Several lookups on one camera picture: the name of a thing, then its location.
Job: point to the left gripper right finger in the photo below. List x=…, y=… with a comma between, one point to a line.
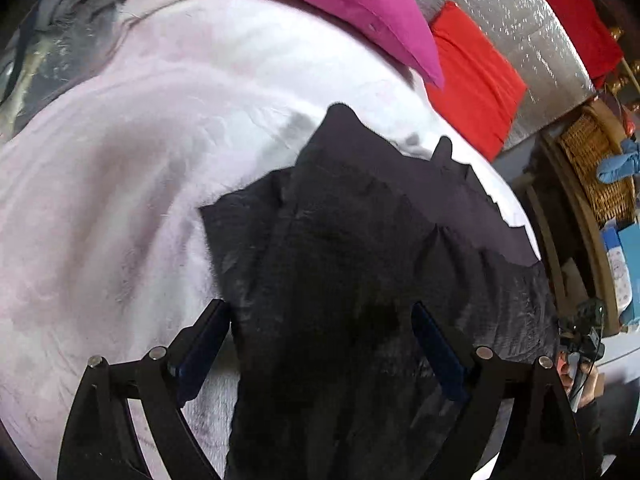
x=540, y=438

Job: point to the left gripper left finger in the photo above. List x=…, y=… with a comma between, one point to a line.
x=100, y=440

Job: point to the black quilted jacket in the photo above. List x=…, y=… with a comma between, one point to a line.
x=322, y=263

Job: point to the person's right hand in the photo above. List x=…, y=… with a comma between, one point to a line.
x=582, y=381

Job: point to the white patterned package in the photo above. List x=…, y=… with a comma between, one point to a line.
x=618, y=267

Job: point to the wooden side table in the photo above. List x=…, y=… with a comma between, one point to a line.
x=567, y=233

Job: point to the blue fashion box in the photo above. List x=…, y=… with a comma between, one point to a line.
x=630, y=242

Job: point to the blue cloth in basket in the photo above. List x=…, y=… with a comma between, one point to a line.
x=618, y=167

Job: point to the white bedspread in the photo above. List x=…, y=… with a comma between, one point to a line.
x=102, y=247

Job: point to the wicker basket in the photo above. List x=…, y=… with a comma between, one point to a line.
x=595, y=136

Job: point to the red pillow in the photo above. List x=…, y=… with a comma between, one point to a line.
x=482, y=90

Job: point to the red blanket on railing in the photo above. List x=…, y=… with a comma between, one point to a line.
x=592, y=40

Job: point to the silver foil insulation panel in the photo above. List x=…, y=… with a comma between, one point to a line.
x=530, y=36

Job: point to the grey folded garment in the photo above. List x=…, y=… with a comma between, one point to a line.
x=53, y=45

